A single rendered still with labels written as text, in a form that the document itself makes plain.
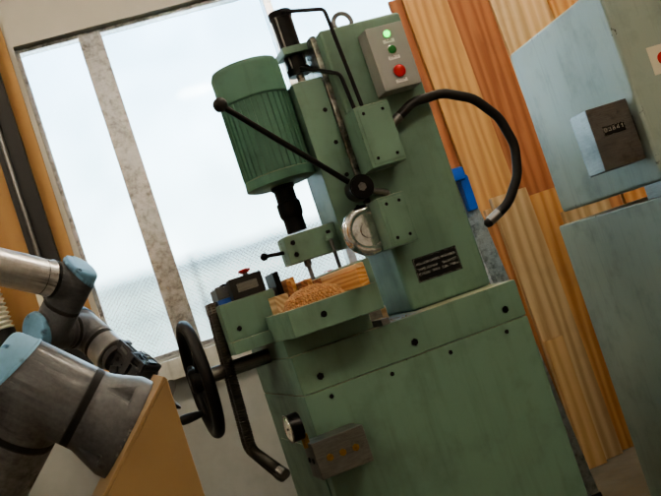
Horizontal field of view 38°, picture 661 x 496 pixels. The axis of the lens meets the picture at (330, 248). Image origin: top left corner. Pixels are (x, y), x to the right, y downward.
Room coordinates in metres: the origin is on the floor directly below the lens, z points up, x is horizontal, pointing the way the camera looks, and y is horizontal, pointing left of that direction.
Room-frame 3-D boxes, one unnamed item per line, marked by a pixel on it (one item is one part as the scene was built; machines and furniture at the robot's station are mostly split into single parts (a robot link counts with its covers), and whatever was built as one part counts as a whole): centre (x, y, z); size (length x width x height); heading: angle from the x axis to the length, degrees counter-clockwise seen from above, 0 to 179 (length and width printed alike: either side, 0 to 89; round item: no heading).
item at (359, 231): (2.32, -0.10, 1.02); 0.12 x 0.03 x 0.12; 107
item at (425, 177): (2.49, -0.21, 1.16); 0.22 x 0.22 x 0.72; 17
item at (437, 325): (2.43, -0.05, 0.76); 0.57 x 0.45 x 0.09; 107
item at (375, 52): (2.36, -0.28, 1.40); 0.10 x 0.06 x 0.16; 107
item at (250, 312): (2.32, 0.24, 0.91); 0.15 x 0.14 x 0.09; 17
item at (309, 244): (2.40, 0.05, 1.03); 0.14 x 0.07 x 0.09; 107
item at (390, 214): (2.30, -0.16, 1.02); 0.09 x 0.07 x 0.12; 17
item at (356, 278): (2.35, 0.05, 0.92); 0.67 x 0.02 x 0.04; 17
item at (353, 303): (2.35, 0.16, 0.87); 0.61 x 0.30 x 0.06; 17
